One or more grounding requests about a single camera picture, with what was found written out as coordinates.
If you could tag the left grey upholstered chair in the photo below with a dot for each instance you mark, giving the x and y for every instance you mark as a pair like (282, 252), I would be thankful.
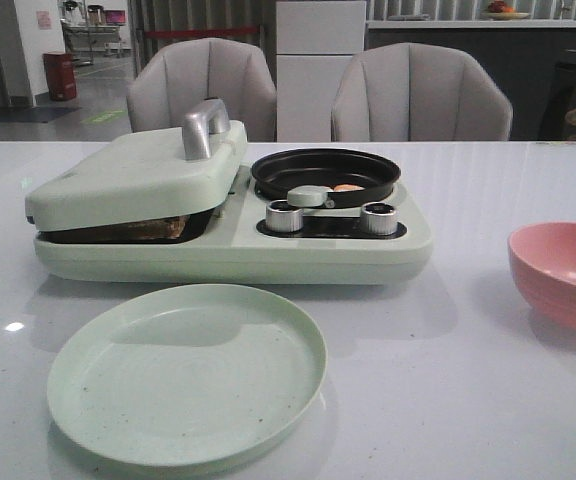
(183, 74)

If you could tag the left silver control knob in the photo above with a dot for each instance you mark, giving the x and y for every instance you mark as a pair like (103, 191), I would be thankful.
(282, 217)

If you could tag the fruit plate on counter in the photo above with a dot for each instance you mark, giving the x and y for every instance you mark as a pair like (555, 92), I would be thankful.
(502, 11)

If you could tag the light green round plate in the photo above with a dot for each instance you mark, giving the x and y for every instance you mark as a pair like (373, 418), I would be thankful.
(193, 379)

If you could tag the bread slice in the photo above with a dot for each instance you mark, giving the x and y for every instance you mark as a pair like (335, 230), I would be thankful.
(163, 228)

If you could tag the white refrigerator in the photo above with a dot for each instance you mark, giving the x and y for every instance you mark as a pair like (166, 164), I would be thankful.
(315, 41)

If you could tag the dark kitchen counter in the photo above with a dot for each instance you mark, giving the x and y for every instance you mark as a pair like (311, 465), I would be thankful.
(532, 61)

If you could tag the green breakfast maker base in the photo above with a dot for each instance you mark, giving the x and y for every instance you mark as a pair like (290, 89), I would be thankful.
(232, 250)

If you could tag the orange shrimp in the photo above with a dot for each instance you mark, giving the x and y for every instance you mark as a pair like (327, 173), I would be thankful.
(346, 188)

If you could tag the grey upholstered chair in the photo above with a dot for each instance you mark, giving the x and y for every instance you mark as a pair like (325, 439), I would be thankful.
(418, 92)
(183, 74)

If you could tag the silver control knob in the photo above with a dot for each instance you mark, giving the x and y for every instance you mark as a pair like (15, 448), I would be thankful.
(282, 217)
(378, 218)

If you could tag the black round frying pan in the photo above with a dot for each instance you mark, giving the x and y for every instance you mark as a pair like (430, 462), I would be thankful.
(280, 172)

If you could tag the pink bowl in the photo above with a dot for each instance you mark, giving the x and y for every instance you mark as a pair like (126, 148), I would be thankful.
(542, 260)

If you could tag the right silver control knob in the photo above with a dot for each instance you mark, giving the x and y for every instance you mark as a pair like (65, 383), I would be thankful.
(378, 218)

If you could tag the right grey upholstered chair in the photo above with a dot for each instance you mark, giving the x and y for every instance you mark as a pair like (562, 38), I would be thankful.
(418, 92)

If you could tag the green breakfast maker lid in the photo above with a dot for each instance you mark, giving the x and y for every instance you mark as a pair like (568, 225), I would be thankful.
(136, 177)

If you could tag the red bin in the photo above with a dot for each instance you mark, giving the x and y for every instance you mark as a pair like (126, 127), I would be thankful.
(59, 73)

